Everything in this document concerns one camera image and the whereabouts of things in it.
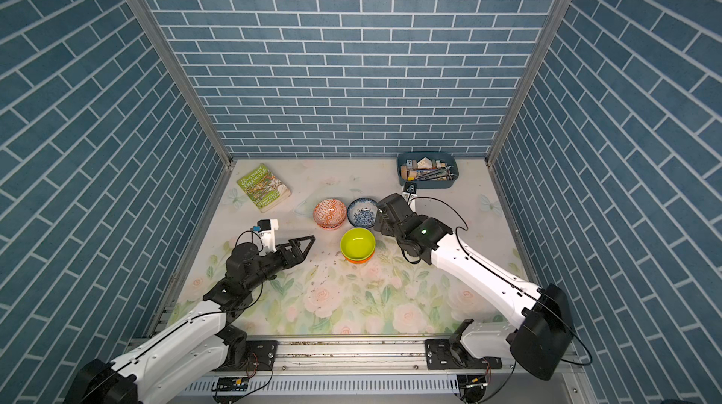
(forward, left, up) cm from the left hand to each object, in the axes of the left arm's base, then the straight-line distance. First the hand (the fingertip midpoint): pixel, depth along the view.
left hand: (314, 243), depth 79 cm
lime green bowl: (+6, -12, -11) cm, 17 cm away
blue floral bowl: (+18, -13, -11) cm, 25 cm away
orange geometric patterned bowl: (+18, -1, -11) cm, 21 cm away
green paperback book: (+30, +26, -13) cm, 42 cm away
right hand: (+6, -23, +4) cm, 24 cm away
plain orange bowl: (0, -11, -11) cm, 15 cm away
